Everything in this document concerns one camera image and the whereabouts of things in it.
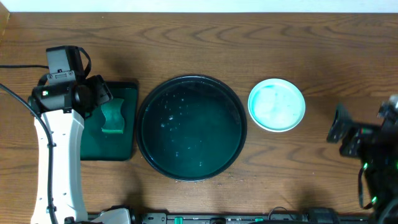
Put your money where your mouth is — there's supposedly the green scrubbing sponge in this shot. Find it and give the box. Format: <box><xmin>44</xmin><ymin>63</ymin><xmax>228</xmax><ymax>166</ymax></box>
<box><xmin>101</xmin><ymin>98</ymin><xmax>125</xmax><ymax>134</ymax></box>

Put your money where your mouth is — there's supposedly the pale green plate top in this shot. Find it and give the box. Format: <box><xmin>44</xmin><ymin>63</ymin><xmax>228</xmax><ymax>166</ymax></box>
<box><xmin>248</xmin><ymin>78</ymin><xmax>306</xmax><ymax>133</ymax></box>

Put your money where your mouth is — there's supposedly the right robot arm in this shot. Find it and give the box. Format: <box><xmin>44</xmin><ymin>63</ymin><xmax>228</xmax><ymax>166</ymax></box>
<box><xmin>326</xmin><ymin>103</ymin><xmax>397</xmax><ymax>223</ymax></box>

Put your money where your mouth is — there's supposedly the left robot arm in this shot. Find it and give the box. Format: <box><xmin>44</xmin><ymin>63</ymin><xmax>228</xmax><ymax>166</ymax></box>
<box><xmin>29</xmin><ymin>75</ymin><xmax>131</xmax><ymax>223</ymax></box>

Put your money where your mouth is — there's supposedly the rectangular dark green tray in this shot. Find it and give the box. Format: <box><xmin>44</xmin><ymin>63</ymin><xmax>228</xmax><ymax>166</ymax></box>
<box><xmin>80</xmin><ymin>82</ymin><xmax>138</xmax><ymax>161</ymax></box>

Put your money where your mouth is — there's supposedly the round dark green tray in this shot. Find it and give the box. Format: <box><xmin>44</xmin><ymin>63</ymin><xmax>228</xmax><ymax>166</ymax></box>
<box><xmin>136</xmin><ymin>75</ymin><xmax>248</xmax><ymax>181</ymax></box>

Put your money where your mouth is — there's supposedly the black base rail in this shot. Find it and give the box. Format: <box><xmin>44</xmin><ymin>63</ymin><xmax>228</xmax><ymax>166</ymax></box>
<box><xmin>88</xmin><ymin>205</ymin><xmax>371</xmax><ymax>224</ymax></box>

